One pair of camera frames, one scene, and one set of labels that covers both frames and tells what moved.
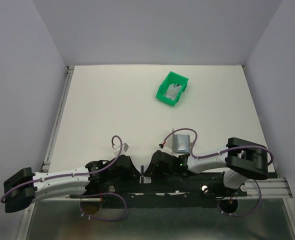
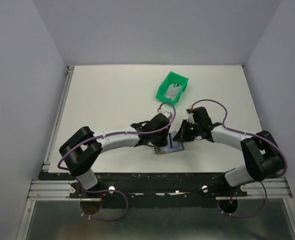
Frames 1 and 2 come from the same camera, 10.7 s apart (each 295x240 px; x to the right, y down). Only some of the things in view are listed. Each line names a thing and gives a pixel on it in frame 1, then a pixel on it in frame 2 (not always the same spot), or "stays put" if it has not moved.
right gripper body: [159, 172] -> [192, 130]
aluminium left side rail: [57, 119] stays put
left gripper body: [127, 175] -> [159, 140]
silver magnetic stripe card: [146, 179] -> [171, 143]
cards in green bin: [172, 91] stays put
